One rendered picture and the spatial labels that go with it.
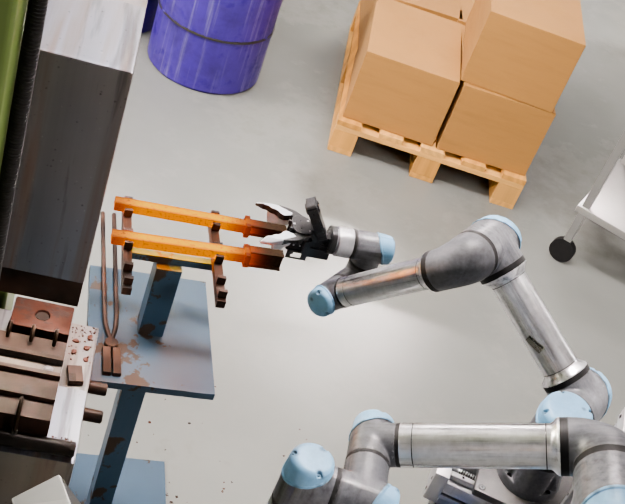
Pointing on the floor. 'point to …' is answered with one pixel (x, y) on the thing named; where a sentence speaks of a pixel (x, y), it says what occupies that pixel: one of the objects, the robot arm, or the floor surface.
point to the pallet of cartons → (458, 83)
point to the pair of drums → (210, 41)
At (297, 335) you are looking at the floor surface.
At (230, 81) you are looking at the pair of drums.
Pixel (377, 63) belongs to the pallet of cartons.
